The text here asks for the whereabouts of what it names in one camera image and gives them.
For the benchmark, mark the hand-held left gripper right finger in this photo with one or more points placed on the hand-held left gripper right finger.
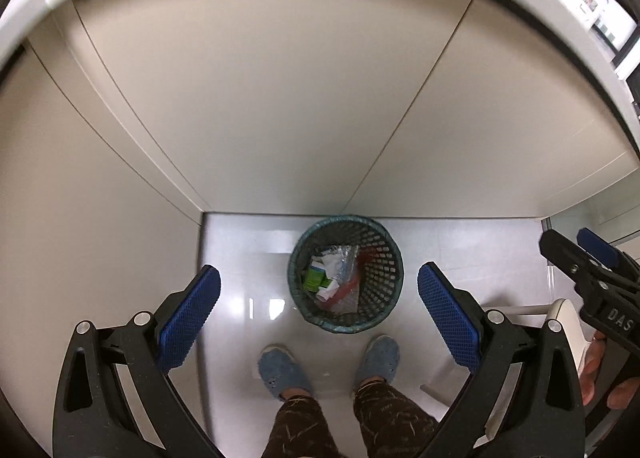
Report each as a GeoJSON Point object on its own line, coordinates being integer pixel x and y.
{"type": "Point", "coordinates": [447, 318]}

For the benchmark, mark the blue slipper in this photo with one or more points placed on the blue slipper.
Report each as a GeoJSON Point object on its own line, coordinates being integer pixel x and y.
{"type": "Point", "coordinates": [282, 368]}
{"type": "Point", "coordinates": [379, 358]}

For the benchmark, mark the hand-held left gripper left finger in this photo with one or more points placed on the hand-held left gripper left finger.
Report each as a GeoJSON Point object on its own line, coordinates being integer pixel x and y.
{"type": "Point", "coordinates": [190, 318]}

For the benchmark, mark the person's leg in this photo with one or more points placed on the person's leg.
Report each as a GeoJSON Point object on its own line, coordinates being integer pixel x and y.
{"type": "Point", "coordinates": [300, 428]}
{"type": "Point", "coordinates": [390, 418]}

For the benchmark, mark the red mesh net bag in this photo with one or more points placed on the red mesh net bag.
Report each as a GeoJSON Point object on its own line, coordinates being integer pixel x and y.
{"type": "Point", "coordinates": [350, 285]}

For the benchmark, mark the clear bubble wrap sheet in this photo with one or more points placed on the clear bubble wrap sheet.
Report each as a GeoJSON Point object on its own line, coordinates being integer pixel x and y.
{"type": "Point", "coordinates": [345, 258]}

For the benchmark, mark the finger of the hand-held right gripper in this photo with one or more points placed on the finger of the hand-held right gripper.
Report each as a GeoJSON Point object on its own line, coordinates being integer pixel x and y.
{"type": "Point", "coordinates": [597, 245]}
{"type": "Point", "coordinates": [562, 250]}

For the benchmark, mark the person's right hand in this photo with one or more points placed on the person's right hand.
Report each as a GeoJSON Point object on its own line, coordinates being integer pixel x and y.
{"type": "Point", "coordinates": [595, 373]}

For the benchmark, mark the person's left leg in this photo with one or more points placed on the person's left leg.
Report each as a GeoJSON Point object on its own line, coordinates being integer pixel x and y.
{"type": "Point", "coordinates": [300, 428]}

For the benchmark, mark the cream chair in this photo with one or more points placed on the cream chair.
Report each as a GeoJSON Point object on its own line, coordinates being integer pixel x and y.
{"type": "Point", "coordinates": [565, 318]}

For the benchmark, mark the person's right leg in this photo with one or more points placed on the person's right leg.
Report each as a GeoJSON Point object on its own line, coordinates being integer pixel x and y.
{"type": "Point", "coordinates": [390, 418]}

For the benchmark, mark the beige cabinet door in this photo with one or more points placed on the beige cabinet door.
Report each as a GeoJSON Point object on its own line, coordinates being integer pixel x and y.
{"type": "Point", "coordinates": [275, 113]}
{"type": "Point", "coordinates": [500, 148]}
{"type": "Point", "coordinates": [75, 238]}

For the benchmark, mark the green medicine box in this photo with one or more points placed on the green medicine box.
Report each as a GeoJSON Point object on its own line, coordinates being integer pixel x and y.
{"type": "Point", "coordinates": [315, 278]}

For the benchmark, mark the dark mesh trash basket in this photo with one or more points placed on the dark mesh trash basket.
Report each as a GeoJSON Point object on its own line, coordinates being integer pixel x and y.
{"type": "Point", "coordinates": [385, 248]}

